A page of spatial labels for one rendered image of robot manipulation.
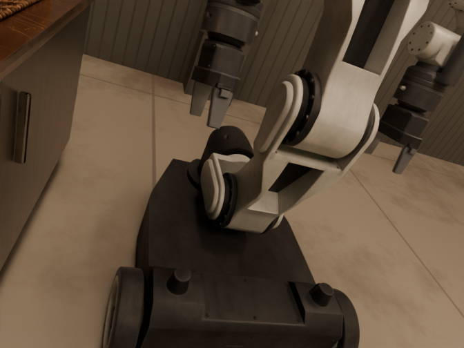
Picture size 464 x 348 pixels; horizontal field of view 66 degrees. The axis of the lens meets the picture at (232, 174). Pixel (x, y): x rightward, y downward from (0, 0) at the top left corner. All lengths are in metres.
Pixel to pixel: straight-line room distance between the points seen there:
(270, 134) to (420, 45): 0.35
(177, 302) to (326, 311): 0.36
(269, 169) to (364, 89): 0.22
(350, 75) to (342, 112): 0.06
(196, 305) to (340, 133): 0.44
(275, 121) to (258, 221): 0.32
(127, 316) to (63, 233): 0.44
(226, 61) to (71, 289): 0.68
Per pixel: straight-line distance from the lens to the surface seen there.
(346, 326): 0.97
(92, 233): 1.13
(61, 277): 1.02
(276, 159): 0.68
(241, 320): 0.81
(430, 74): 0.83
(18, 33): 0.68
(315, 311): 0.90
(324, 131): 0.65
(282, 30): 2.43
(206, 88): 0.67
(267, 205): 0.86
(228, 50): 0.58
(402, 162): 0.84
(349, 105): 0.66
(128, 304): 0.76
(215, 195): 0.88
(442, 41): 0.83
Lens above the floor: 0.80
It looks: 30 degrees down
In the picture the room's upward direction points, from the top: 24 degrees clockwise
